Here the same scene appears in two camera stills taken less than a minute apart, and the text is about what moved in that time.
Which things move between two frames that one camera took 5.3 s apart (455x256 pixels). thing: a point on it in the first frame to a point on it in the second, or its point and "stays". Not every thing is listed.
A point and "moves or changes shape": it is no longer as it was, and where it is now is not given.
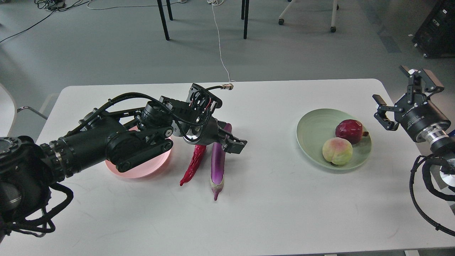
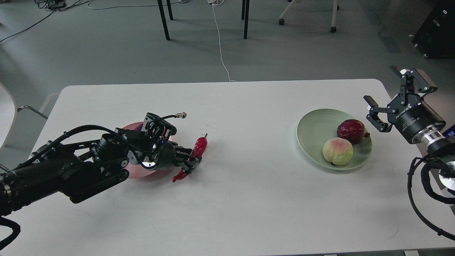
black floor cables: [53, 5] stays
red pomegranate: [352, 129] stays
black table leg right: [246, 15] stays
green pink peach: [337, 150] stays
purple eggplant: [218, 158] moves or changes shape
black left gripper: [209, 133] to [164, 156]
